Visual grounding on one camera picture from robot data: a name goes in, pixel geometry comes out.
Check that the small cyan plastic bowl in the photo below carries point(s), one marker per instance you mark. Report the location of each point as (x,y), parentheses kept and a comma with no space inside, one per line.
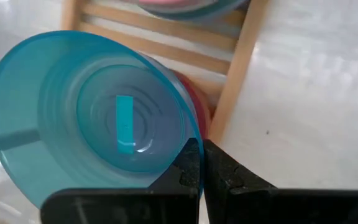
(57,109)

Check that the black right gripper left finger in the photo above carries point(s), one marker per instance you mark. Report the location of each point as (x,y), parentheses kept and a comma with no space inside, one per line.
(172,205)

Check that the teal bowl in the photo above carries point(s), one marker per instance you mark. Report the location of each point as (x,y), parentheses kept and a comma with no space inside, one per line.
(228,11)

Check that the wooden slatted dish rack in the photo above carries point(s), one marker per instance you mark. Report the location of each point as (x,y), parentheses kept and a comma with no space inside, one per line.
(238,71)

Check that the large pink bowl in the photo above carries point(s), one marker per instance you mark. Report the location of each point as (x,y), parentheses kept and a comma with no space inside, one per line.
(166,1)

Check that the white glossy table sheet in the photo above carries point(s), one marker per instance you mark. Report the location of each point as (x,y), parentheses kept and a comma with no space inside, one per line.
(306,109)

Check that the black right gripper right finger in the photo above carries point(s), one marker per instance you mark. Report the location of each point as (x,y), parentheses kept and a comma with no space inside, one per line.
(244,205)

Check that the small orange plastic bowl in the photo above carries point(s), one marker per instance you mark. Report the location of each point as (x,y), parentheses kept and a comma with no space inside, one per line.
(199,109)

